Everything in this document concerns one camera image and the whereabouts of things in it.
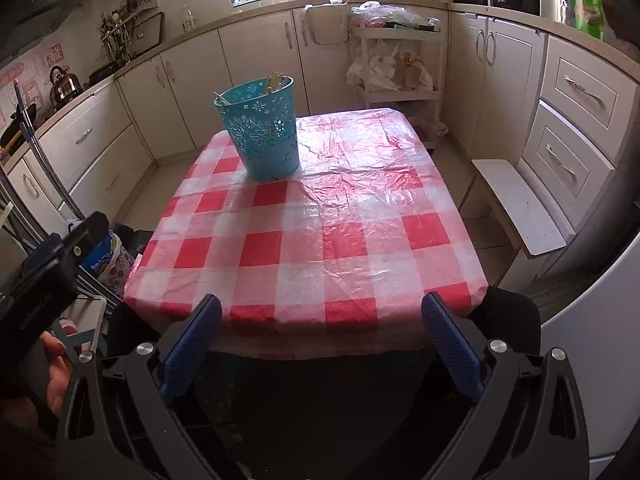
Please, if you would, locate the floral bin with blue bag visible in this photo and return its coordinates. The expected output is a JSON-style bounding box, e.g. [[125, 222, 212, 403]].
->
[[81, 231, 134, 298]]

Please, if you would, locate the white stool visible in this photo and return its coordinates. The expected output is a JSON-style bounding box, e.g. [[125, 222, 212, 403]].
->
[[459, 159, 566, 292]]

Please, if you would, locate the metal pole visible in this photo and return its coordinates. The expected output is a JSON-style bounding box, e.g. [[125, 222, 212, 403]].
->
[[13, 80, 86, 220]]

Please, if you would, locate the white plastic bag on cabinet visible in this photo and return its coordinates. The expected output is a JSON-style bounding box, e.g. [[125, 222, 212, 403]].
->
[[304, 3, 350, 46]]

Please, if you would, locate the dish rack with utensils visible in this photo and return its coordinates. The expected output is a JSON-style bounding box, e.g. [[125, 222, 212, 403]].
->
[[96, 0, 164, 66]]

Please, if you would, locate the metal kettle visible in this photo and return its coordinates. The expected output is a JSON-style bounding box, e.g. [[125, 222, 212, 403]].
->
[[49, 65, 84, 110]]

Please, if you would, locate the white storage trolley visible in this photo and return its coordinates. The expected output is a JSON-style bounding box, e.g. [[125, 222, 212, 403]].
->
[[346, 1, 449, 152]]

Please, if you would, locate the red white checkered tablecloth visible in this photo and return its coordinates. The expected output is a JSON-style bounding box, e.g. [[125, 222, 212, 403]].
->
[[125, 108, 488, 360]]

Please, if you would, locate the green snack bag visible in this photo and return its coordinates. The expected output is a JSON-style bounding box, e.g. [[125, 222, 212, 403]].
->
[[572, 0, 605, 40]]

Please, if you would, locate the clear plastic bottle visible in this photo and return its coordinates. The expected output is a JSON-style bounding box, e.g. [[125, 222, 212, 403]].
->
[[182, 6, 196, 32]]

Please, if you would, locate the person's left hand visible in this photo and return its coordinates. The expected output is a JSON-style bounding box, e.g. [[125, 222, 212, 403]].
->
[[0, 329, 76, 430]]

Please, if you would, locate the teal perforated plastic basket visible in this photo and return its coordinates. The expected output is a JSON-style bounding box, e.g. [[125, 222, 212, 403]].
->
[[214, 75, 299, 183]]

